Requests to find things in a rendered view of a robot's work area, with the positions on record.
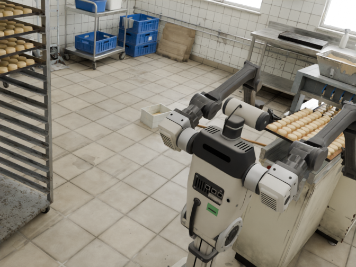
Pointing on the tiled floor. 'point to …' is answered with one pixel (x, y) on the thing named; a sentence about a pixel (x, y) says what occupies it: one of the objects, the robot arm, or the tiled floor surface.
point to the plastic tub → (154, 115)
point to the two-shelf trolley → (94, 34)
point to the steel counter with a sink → (270, 32)
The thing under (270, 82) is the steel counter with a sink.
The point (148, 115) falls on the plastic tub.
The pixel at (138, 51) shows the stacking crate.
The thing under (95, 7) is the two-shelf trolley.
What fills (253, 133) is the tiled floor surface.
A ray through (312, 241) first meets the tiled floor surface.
